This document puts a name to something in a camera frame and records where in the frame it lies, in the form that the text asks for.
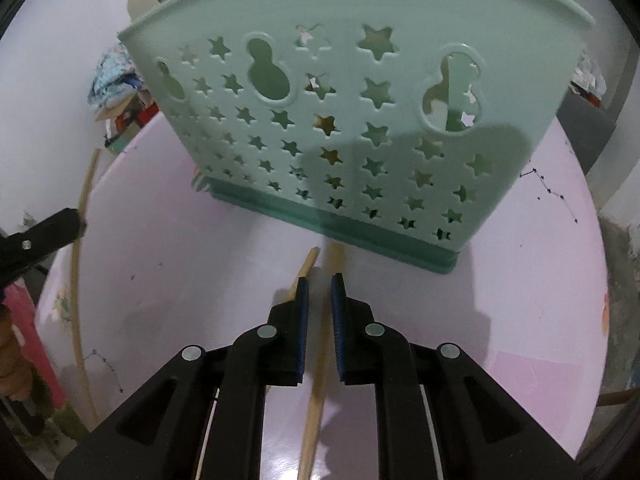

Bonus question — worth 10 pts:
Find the pink cloth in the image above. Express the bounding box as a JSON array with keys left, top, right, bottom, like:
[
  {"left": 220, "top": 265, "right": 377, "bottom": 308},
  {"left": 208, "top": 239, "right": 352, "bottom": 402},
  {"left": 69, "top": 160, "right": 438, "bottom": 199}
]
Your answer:
[{"left": 10, "top": 280, "right": 68, "bottom": 411}]

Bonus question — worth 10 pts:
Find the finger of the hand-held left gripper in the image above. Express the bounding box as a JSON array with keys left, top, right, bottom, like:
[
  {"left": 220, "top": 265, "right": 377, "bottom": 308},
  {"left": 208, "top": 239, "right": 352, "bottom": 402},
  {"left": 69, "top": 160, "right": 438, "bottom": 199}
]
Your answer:
[{"left": 0, "top": 207, "right": 87, "bottom": 281}]

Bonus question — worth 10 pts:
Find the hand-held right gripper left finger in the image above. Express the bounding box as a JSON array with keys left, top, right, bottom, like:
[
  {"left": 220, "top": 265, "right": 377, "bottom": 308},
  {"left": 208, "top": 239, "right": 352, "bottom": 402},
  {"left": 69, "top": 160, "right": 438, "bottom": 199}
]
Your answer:
[{"left": 52, "top": 277, "right": 310, "bottom": 480}]

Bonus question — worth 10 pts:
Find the floral cloth pile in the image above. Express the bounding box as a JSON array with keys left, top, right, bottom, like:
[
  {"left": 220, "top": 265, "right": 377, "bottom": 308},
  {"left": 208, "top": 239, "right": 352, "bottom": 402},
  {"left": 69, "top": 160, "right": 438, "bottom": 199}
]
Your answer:
[{"left": 89, "top": 42, "right": 143, "bottom": 111}]

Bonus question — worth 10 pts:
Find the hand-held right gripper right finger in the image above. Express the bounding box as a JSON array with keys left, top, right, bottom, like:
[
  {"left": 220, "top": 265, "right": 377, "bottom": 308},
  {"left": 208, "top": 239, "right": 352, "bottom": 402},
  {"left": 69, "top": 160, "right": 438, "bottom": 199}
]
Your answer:
[{"left": 331, "top": 274, "right": 583, "bottom": 480}]

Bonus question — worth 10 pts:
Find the grey cabinet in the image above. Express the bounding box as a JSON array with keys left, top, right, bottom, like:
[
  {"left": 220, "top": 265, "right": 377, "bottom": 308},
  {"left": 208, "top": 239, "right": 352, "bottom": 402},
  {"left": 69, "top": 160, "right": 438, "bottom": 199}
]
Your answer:
[{"left": 555, "top": 95, "right": 626, "bottom": 176}]

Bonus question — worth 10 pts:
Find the mint green utensil holder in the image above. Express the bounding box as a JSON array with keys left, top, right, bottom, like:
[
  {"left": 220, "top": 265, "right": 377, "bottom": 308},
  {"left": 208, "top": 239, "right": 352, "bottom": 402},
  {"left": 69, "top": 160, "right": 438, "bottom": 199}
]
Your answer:
[{"left": 117, "top": 0, "right": 598, "bottom": 277}]

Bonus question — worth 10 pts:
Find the red paper bag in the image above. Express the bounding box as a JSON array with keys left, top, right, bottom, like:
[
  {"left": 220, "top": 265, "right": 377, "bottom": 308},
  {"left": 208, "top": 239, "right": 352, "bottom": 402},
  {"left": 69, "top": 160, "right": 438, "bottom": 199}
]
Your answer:
[{"left": 115, "top": 105, "right": 156, "bottom": 133}]

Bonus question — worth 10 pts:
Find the long wooden chopstick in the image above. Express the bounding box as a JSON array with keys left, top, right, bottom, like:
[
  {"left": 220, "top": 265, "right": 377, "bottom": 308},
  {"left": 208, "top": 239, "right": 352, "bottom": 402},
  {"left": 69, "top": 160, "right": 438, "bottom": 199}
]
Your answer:
[
  {"left": 195, "top": 246, "right": 321, "bottom": 480},
  {"left": 296, "top": 242, "right": 346, "bottom": 480},
  {"left": 70, "top": 149, "right": 101, "bottom": 426}
]

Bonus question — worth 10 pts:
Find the teal box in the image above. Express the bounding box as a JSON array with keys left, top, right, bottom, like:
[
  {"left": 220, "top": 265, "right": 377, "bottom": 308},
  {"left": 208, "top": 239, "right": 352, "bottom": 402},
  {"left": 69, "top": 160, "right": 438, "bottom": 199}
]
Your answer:
[{"left": 106, "top": 132, "right": 138, "bottom": 155}]

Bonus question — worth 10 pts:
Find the person's left hand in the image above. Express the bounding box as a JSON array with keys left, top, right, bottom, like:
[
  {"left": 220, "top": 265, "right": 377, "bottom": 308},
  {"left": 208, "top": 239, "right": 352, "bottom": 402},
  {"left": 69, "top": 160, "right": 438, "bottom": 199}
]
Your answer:
[{"left": 0, "top": 305, "right": 33, "bottom": 403}]

